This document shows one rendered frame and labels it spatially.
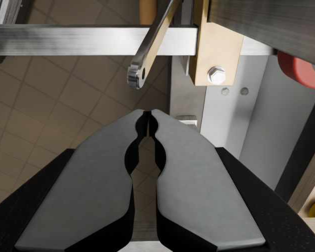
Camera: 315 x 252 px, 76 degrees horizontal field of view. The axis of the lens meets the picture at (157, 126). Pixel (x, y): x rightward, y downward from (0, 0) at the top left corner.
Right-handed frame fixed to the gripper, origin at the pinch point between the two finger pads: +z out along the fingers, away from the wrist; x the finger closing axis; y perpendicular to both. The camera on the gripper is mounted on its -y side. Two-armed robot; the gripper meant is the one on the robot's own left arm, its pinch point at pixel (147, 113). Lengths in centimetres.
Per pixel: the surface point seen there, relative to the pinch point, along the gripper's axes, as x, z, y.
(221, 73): 8.2, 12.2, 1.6
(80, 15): -34, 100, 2
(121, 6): -14, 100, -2
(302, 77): 15.8, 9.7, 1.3
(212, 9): 6.1, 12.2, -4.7
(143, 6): -4, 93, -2
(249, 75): 24.4, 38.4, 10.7
